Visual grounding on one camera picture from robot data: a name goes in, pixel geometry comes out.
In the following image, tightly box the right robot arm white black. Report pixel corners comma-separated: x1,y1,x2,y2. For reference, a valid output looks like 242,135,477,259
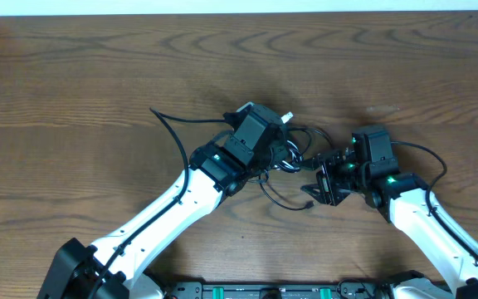
300,148,478,298

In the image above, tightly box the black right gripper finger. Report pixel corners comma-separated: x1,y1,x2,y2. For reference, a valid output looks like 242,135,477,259
300,184,324,204
296,154,322,171

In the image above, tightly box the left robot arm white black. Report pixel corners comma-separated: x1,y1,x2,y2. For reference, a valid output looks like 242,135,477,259
38,126,287,298

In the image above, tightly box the white cable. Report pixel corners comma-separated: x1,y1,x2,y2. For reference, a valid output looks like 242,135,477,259
276,140,305,174

